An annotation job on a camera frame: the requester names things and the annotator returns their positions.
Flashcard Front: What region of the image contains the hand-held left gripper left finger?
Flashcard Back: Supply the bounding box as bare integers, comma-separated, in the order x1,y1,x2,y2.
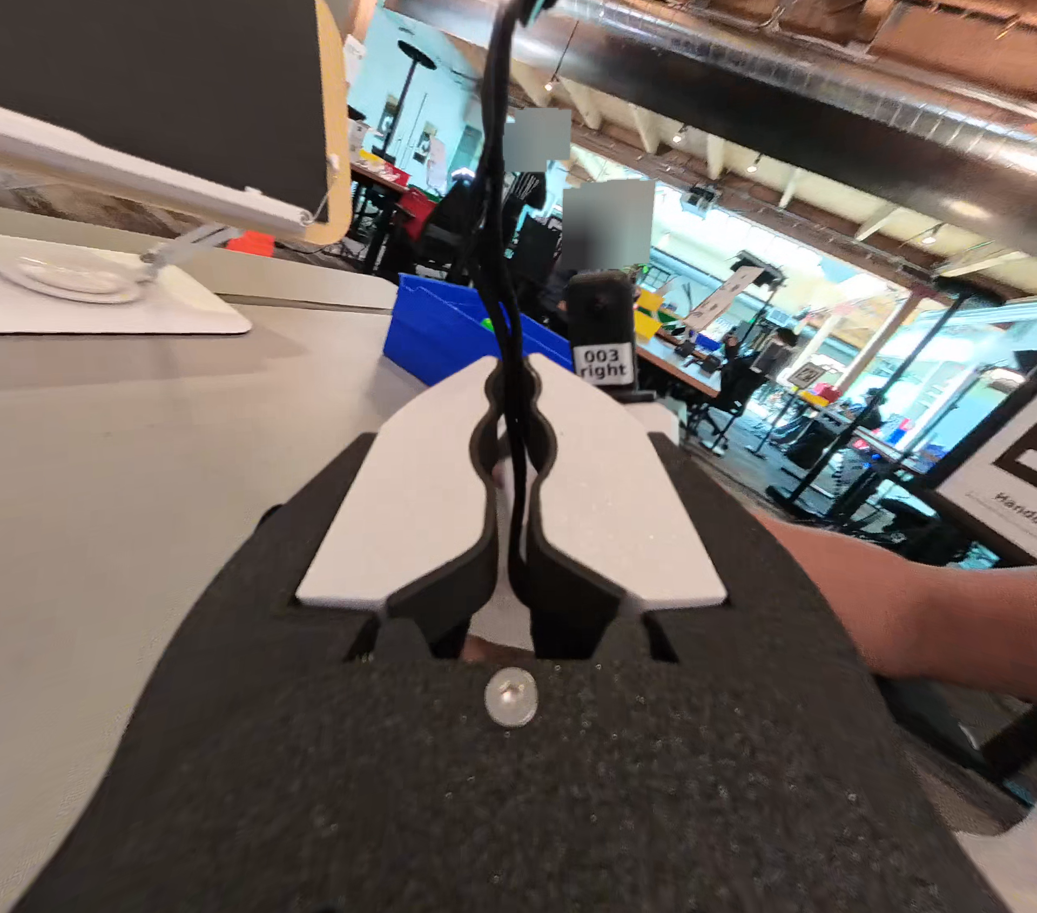
295,356,501,613

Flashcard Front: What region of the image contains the black cable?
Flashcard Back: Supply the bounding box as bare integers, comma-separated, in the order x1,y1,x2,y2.
472,0,586,584

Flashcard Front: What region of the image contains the wood-framed black board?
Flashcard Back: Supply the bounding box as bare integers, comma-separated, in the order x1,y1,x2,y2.
0,0,355,247

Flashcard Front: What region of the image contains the framed black-white marker sign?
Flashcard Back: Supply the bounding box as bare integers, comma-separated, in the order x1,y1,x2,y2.
930,369,1037,567

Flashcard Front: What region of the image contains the wooden far table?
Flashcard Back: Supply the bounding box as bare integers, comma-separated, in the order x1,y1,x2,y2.
634,336,724,401
347,158,412,276

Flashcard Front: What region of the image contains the blue plastic bin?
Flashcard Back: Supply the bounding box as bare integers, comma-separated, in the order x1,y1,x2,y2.
383,273,578,390

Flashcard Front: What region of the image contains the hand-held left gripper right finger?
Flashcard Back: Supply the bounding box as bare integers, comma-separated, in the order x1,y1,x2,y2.
518,353,728,613

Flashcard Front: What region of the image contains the silver ceiling duct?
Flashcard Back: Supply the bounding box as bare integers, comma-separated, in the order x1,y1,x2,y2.
300,0,1037,179

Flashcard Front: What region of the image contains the red bin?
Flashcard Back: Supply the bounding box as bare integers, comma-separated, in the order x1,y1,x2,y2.
395,186,436,244

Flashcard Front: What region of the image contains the black floor lamp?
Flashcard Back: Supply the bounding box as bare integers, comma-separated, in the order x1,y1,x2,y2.
768,288,987,519
379,40,440,158

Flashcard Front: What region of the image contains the person's right forearm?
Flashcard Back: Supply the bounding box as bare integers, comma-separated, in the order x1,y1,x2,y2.
752,510,1037,705

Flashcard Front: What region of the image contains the black hanging panel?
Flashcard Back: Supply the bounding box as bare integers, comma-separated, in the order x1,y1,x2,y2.
387,0,1037,260

